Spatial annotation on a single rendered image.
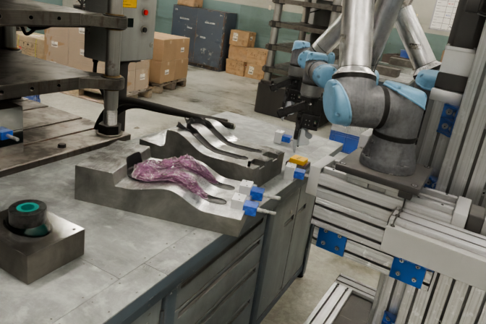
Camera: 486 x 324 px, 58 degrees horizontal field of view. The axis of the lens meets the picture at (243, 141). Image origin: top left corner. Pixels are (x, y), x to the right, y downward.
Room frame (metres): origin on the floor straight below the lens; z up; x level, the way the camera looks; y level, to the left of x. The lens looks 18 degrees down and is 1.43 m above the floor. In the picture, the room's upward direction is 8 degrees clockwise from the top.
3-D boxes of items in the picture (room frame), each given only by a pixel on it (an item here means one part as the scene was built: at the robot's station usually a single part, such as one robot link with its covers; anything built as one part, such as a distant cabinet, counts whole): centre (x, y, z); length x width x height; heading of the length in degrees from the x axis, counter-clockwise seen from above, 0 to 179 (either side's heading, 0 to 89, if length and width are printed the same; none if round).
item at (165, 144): (1.60, 0.12, 0.87); 0.50 x 0.26 x 0.14; 63
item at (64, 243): (0.87, 0.46, 0.84); 0.20 x 0.15 x 0.07; 63
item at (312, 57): (1.55, -0.22, 1.23); 0.09 x 0.08 x 0.11; 9
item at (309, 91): (1.56, -0.22, 1.15); 0.08 x 0.08 x 0.05
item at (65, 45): (5.56, 1.99, 0.47); 1.22 x 0.80 x 0.94; 69
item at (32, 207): (0.89, 0.47, 0.89); 0.08 x 0.08 x 0.04
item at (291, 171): (1.55, -0.24, 0.83); 0.13 x 0.05 x 0.05; 77
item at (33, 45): (6.12, 3.02, 0.34); 0.63 x 0.45 x 0.40; 65
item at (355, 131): (4.62, -1.27, 0.28); 0.61 x 0.41 x 0.15; 65
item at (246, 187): (1.26, -0.08, 0.86); 0.13 x 0.05 x 0.05; 81
